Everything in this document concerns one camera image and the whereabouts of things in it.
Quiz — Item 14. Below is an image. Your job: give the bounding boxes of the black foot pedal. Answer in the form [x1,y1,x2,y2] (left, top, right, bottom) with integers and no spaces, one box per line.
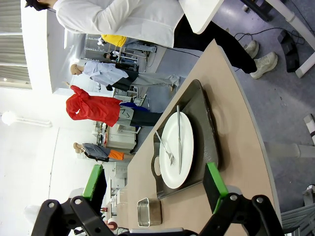
[278,29,302,74]

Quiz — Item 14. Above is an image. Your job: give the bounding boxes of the seated person in black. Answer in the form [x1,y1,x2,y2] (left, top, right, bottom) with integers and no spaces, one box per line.
[103,51,119,62]

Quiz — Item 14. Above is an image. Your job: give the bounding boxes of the rectangular metal tin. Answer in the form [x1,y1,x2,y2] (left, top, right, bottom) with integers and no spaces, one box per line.
[136,197,162,228]

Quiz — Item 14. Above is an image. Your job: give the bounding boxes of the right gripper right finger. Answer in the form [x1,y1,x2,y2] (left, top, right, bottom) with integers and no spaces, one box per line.
[199,162,284,236]

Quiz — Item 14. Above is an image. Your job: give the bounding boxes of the yellow garment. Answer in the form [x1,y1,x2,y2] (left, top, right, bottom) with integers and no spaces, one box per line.
[100,34,127,48]

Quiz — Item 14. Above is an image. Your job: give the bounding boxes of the white round plate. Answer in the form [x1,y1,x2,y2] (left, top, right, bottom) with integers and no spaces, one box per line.
[158,111,195,190]

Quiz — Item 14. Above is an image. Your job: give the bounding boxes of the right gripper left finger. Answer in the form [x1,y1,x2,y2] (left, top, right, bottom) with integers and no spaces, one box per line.
[31,164,109,236]

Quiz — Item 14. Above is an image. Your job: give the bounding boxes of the silver metal fork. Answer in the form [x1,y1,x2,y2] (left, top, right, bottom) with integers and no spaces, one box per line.
[155,130,177,166]

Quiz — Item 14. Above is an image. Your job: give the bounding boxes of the mannequin with orange shorts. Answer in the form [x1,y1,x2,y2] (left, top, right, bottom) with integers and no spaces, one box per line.
[73,142,135,163]

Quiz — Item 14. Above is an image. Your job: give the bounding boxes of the dark brown serving tray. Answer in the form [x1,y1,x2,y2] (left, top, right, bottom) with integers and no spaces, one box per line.
[151,79,220,201]

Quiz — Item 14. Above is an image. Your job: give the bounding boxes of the silver metal knife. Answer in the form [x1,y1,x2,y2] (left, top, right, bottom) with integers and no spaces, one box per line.
[176,105,184,176]

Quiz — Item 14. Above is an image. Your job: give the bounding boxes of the mannequin in striped shirt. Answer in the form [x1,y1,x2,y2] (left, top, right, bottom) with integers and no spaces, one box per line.
[69,60,182,92]

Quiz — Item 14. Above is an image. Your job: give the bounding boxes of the mannequin in red jacket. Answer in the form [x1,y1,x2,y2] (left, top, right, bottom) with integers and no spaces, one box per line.
[62,81,163,128]

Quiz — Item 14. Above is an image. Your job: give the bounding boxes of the person in white shirt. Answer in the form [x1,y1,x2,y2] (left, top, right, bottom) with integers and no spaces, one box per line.
[24,0,279,80]

